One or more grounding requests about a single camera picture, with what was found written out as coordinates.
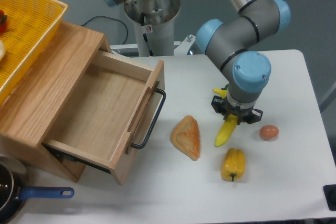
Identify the yellow banana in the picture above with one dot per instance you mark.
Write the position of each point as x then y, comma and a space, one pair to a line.
226, 130

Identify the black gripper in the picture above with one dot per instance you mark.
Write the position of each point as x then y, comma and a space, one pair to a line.
244, 111

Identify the blue handled saucepan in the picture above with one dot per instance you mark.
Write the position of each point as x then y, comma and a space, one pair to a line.
16, 189

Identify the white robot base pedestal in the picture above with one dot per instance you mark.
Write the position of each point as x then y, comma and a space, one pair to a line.
153, 22

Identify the open wooden drawer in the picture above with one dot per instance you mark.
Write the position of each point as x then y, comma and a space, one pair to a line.
110, 108

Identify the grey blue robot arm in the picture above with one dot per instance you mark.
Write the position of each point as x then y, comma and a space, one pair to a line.
226, 45

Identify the black drawer handle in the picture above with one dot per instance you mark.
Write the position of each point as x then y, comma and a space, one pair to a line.
153, 122

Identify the white vegetable in basket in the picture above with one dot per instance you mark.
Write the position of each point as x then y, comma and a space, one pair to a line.
2, 50

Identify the yellow plastic basket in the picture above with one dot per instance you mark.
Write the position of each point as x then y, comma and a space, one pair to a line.
31, 24

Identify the red tomato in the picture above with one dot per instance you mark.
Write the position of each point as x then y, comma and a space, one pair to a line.
3, 22

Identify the wooden drawer cabinet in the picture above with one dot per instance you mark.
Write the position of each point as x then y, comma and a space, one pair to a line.
34, 105

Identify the triangular toast bread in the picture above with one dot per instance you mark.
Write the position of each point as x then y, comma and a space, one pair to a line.
186, 137

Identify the brown egg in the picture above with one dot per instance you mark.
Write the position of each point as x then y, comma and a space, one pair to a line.
268, 132

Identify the yellow bell pepper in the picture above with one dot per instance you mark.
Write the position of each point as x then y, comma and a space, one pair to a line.
234, 164

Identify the black corner device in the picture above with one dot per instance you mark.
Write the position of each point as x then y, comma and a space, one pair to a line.
330, 196

